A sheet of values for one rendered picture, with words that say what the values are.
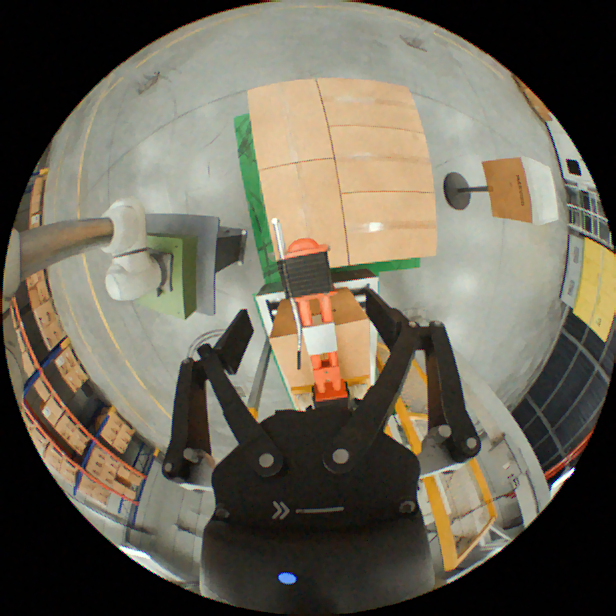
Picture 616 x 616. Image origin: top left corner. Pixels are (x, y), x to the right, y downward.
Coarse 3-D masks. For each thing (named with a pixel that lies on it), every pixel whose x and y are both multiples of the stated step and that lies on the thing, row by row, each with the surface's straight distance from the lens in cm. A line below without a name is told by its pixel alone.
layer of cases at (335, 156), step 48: (288, 96) 127; (336, 96) 129; (384, 96) 140; (288, 144) 109; (336, 144) 110; (384, 144) 119; (288, 192) 100; (336, 192) 101; (384, 192) 109; (432, 192) 127; (288, 240) 99; (336, 240) 100; (384, 240) 108; (432, 240) 126
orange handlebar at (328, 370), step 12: (300, 240) 30; (312, 240) 30; (324, 300) 32; (300, 312) 33; (324, 312) 33; (312, 360) 40; (324, 360) 43; (336, 360) 41; (324, 372) 42; (336, 372) 42; (324, 384) 46; (336, 384) 46
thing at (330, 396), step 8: (328, 384) 50; (344, 384) 49; (312, 392) 51; (328, 392) 48; (336, 392) 48; (344, 392) 48; (312, 400) 48; (320, 400) 48; (328, 400) 50; (336, 400) 51; (344, 400) 51
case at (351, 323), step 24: (336, 288) 103; (288, 312) 87; (312, 312) 81; (336, 312) 77; (360, 312) 74; (288, 336) 70; (336, 336) 71; (360, 336) 74; (288, 360) 78; (360, 360) 82; (312, 384) 89
